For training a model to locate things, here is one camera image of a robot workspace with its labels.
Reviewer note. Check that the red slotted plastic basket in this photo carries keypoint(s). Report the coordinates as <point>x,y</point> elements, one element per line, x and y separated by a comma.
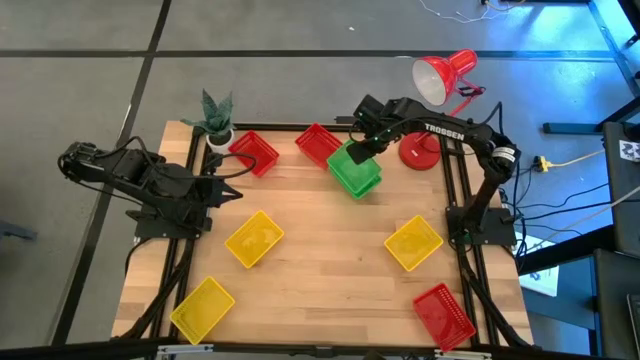
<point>252,152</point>
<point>317,142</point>
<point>442,317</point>

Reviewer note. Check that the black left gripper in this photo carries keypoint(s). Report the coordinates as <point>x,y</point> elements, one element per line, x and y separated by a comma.
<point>207,194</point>

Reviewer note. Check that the yellow slotted plastic basket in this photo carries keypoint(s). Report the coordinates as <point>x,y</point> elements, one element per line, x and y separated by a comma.
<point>202,310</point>
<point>413,243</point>
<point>254,239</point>

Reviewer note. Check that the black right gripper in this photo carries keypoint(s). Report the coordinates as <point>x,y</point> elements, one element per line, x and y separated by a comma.
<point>384,131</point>

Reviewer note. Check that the black side desk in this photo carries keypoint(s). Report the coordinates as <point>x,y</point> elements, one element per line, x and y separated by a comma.
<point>622,200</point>

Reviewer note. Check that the silver frame bracket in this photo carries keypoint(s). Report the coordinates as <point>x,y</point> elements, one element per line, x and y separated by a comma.
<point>185,349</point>
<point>462,355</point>

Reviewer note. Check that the red desk lamp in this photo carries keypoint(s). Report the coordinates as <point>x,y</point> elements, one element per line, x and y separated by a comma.
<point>440,75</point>

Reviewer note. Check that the black diagonal beam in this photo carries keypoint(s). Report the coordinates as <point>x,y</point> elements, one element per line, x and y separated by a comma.
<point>565,250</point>

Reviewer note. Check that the black white marker tag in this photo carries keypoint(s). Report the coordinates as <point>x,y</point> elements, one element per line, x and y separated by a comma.
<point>629,150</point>

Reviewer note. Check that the black aluminium table frame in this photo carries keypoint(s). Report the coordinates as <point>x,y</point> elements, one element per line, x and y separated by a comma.
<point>280,127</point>

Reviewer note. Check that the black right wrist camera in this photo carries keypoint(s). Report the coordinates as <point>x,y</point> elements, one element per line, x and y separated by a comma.
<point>369,107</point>

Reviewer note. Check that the green slotted plastic basket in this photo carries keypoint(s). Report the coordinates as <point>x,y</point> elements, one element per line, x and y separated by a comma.
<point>361,196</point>
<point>350,172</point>

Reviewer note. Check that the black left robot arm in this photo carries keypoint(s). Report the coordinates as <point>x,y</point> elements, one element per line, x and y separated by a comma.
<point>150,180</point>

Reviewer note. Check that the white plant pot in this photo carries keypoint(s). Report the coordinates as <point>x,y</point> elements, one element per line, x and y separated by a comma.
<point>220,144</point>

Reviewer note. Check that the white printed paper sheet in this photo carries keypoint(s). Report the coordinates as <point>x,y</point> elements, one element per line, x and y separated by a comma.
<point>542,280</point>

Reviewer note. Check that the black flat bar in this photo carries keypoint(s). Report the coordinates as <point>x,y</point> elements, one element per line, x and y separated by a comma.
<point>345,120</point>

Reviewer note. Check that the grey floor object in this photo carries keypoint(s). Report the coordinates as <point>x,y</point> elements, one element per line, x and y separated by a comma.
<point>17,231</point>

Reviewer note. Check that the black stand leg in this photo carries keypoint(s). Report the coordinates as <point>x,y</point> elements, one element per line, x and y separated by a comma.
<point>575,127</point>

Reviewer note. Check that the green artificial plant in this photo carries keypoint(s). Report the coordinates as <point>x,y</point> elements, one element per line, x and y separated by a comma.
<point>216,115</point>

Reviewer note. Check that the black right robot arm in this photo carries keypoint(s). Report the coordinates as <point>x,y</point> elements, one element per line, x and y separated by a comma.
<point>445,130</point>

